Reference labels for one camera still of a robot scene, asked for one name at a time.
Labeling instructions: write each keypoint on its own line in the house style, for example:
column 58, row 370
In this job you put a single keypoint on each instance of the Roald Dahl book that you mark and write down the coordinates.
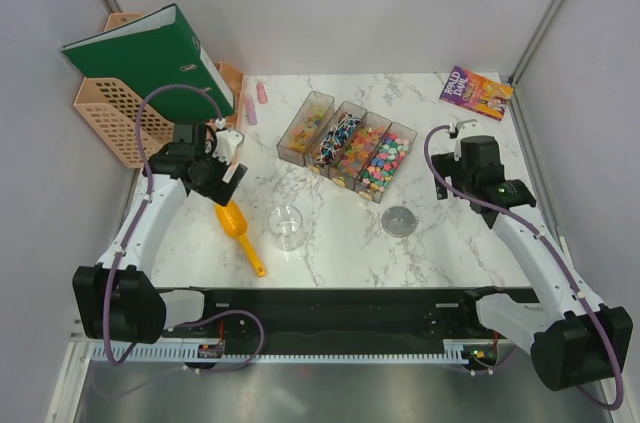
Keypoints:
column 471, row 91

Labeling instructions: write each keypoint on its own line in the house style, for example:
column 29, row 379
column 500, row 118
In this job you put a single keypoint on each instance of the green ring binder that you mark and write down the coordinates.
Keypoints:
column 158, row 49

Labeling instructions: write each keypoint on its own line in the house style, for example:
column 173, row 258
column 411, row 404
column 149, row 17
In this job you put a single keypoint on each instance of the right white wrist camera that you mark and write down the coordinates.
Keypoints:
column 462, row 127

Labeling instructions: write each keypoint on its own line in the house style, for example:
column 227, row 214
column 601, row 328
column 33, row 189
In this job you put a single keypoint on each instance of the clear round lid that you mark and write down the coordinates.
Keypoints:
column 398, row 221

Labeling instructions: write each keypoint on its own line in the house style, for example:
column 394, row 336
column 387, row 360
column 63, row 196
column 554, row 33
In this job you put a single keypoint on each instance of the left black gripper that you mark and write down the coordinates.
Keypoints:
column 219, row 190

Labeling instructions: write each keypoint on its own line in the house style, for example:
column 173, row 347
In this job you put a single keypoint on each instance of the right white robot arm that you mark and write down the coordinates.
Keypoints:
column 574, row 338

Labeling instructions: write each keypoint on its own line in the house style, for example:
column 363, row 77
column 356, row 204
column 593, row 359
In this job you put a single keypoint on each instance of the white slotted cable duct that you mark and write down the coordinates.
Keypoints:
column 208, row 351

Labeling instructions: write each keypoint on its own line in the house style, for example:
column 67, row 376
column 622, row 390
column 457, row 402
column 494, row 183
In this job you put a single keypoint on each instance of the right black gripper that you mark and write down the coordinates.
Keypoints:
column 445, row 165

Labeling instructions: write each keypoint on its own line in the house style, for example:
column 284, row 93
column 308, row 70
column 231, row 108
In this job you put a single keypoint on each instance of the peach plastic file rack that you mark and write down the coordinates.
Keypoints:
column 110, row 107

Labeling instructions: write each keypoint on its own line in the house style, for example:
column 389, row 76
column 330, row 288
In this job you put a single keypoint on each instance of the purple highlighter pen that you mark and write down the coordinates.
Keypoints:
column 251, row 111

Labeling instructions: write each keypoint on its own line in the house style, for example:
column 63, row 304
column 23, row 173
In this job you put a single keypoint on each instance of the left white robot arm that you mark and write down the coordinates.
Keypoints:
column 115, row 297

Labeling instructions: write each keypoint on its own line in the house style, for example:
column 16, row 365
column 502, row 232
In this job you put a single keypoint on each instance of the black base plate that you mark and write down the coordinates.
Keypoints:
column 343, row 320

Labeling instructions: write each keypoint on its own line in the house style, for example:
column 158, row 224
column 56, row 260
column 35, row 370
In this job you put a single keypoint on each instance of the pink highlighter pen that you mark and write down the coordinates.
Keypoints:
column 261, row 93

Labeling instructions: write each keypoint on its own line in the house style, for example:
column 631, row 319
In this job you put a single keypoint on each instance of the clear plastic cup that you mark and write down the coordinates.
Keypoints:
column 286, row 225

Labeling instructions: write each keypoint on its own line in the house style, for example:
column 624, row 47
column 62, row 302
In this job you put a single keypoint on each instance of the yellow plastic scoop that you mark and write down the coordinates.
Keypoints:
column 235, row 226

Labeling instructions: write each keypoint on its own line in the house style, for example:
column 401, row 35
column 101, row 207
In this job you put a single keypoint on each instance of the clear four-compartment candy box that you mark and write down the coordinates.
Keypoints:
column 356, row 148

